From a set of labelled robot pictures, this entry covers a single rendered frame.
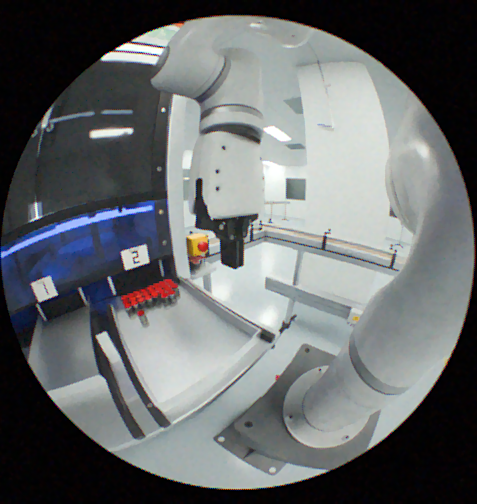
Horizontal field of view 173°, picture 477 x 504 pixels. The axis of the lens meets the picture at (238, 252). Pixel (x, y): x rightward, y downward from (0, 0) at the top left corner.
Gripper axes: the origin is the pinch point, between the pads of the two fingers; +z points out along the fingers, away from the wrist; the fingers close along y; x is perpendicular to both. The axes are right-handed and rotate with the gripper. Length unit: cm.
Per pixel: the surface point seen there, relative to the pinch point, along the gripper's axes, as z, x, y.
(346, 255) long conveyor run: 22, 13, -82
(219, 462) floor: 110, 17, 33
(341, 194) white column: -16, -1, -143
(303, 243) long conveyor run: 21, -16, -82
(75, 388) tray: 20.4, -8.6, 36.4
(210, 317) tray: 22.1, -11.5, -3.3
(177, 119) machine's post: -37, -35, -9
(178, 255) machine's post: 12.2, -34.7, -8.4
